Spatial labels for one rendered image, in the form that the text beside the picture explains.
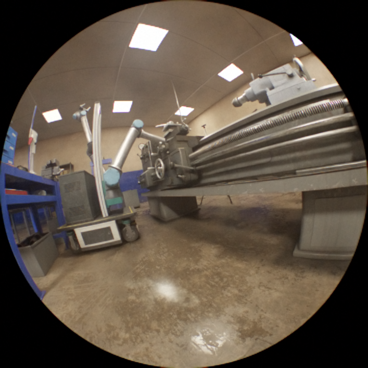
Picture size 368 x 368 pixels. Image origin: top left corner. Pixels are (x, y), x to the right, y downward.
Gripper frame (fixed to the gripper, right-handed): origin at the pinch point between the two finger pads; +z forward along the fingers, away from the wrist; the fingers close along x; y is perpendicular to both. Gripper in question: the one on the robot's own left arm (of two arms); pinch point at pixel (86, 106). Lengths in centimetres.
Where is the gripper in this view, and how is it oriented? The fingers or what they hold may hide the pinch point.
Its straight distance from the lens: 248.1
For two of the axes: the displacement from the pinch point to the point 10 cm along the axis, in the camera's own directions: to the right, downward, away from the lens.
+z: 1.1, -8.4, 5.3
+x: 6.9, 4.5, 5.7
